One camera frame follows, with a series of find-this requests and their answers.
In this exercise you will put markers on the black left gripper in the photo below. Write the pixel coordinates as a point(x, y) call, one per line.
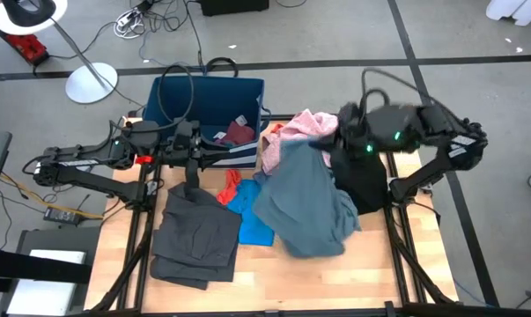
point(188, 143)

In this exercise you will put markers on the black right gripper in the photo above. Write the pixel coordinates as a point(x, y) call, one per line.
point(351, 127)

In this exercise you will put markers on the maroon garment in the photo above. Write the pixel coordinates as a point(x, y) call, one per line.
point(241, 133)

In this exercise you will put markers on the orange-red garment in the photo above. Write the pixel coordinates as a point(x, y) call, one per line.
point(230, 187)

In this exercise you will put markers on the pink knit garment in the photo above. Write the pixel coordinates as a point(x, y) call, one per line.
point(291, 127)

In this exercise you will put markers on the large black garment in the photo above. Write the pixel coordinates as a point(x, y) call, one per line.
point(362, 185)

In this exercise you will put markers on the large teal-grey shirt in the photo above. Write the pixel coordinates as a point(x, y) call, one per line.
point(304, 207)

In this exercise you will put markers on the bright blue garment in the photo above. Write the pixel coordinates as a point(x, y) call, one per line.
point(252, 220)

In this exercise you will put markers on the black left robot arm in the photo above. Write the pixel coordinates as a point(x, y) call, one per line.
point(93, 181)

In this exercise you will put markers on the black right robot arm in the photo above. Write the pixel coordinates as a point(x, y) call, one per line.
point(423, 176)

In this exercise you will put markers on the small red cloth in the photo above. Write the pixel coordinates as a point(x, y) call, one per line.
point(277, 127)

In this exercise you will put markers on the navy white-striped fabric bin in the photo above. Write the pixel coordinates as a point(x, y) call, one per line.
point(212, 94)

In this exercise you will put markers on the red tag on left wrist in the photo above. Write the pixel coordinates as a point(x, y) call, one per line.
point(144, 159)

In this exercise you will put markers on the dark grey folded garment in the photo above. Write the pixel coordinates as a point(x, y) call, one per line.
point(194, 242)

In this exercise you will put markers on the white floor lamp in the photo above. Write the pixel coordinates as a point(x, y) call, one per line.
point(91, 83)

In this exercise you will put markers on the black box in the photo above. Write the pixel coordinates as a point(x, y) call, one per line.
point(234, 6)

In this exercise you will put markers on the white power strip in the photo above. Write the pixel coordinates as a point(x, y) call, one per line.
point(128, 18)

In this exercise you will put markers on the black power adapter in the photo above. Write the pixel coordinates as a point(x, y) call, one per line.
point(62, 216)

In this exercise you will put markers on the black cabinet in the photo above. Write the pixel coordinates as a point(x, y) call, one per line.
point(58, 238)

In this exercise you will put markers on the black beam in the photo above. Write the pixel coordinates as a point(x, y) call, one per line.
point(36, 266)

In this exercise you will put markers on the white panel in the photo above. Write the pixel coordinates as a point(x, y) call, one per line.
point(45, 299)

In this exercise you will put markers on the black aluminium table frame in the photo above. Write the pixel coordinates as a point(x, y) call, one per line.
point(432, 311)

